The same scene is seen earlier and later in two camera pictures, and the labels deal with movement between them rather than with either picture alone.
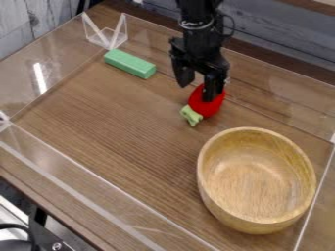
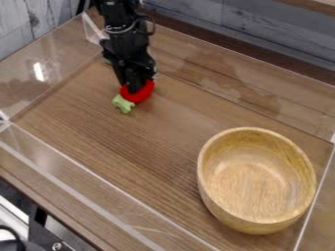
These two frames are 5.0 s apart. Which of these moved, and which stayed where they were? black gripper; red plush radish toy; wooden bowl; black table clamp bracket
Moved: red plush radish toy; black gripper
Stayed: wooden bowl; black table clamp bracket
